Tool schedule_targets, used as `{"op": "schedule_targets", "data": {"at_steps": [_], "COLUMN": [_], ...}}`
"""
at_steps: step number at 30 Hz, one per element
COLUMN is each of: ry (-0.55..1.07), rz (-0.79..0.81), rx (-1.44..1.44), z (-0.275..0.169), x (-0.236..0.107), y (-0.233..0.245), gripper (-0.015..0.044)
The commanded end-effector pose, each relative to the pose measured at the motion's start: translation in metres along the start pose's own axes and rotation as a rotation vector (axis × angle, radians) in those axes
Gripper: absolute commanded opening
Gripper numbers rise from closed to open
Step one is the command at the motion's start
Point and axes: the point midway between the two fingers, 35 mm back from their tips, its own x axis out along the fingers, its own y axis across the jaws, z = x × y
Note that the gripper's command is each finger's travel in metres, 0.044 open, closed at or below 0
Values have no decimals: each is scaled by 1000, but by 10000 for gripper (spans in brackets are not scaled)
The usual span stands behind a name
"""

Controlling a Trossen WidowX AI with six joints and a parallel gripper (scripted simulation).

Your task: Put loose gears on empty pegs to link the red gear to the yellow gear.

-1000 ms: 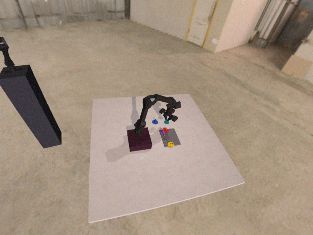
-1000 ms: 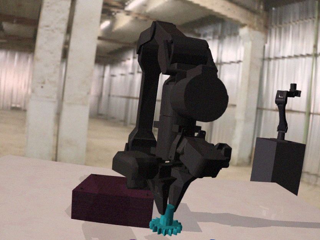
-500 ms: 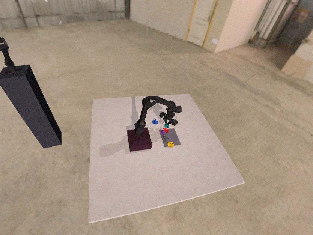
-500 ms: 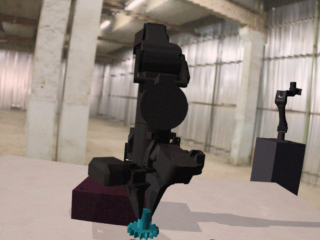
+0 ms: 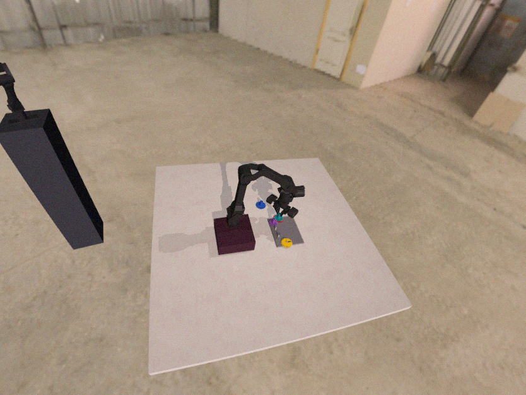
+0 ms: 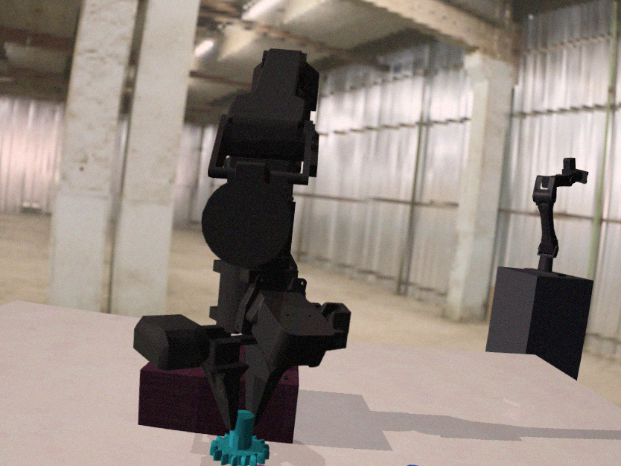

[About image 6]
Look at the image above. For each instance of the teal gear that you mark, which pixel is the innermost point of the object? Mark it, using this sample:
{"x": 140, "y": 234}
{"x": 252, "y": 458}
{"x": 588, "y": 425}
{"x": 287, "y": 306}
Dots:
{"x": 239, "y": 447}

